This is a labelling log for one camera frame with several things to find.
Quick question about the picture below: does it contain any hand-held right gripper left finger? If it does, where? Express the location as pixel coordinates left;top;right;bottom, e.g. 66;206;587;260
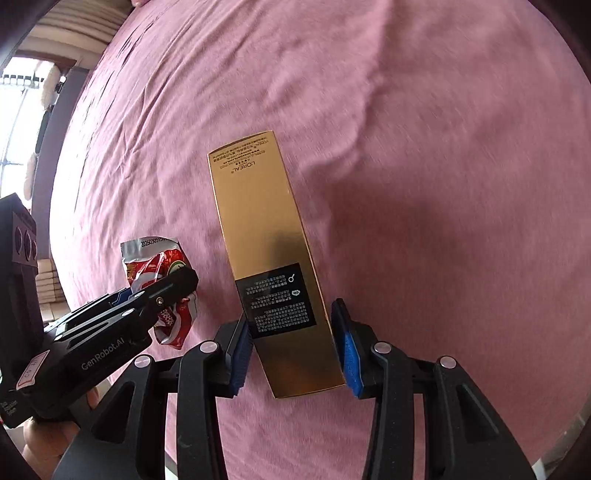
51;311;256;480

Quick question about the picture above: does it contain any beige ribbed bedding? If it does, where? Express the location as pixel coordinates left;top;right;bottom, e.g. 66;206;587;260
21;0;134;63

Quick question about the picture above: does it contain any bright window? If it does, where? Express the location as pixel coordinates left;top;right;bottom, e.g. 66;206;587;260
0;55;80;195

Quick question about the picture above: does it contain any person's left hand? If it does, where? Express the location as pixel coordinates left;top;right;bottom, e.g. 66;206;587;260
23;387;100;469

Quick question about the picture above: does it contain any red snack wrapper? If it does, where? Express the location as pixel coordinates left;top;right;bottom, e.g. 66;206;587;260
120;237;201;348

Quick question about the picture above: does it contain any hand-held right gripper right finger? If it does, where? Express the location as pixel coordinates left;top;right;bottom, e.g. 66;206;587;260
331;298;539;480

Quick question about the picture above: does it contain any pink blanket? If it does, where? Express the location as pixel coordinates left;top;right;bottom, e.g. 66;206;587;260
48;0;591;480

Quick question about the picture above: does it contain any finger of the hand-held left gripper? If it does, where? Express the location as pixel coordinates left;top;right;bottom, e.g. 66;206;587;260
60;285;149;326
105;268;200;341

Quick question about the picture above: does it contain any gold cardboard box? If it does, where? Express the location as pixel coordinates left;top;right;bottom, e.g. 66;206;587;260
207;130;347;400

